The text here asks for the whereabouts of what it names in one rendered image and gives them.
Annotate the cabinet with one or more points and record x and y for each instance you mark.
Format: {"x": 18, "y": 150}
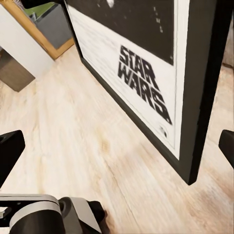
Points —
{"x": 13, "y": 73}

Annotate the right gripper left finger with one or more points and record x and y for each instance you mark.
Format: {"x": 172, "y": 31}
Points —
{"x": 12, "y": 145}

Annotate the poster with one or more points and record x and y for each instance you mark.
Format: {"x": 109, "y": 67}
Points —
{"x": 160, "y": 61}

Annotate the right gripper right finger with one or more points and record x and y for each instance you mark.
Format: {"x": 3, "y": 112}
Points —
{"x": 226, "y": 145}

